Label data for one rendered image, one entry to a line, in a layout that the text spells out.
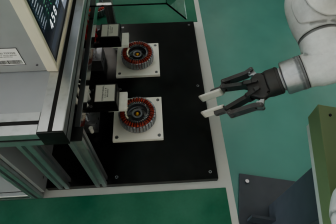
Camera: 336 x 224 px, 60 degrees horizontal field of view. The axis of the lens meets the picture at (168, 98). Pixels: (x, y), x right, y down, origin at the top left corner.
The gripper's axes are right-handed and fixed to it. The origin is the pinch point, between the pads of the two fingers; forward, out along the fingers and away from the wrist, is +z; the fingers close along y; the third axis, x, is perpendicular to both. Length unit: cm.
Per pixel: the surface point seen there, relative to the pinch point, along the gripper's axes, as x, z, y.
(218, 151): -9.0, 3.3, -11.0
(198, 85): -5.3, 5.2, 12.2
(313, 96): -115, -32, 56
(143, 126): 7.6, 18.8, -5.1
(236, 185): -85, 21, 1
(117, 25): 20.6, 19.9, 26.1
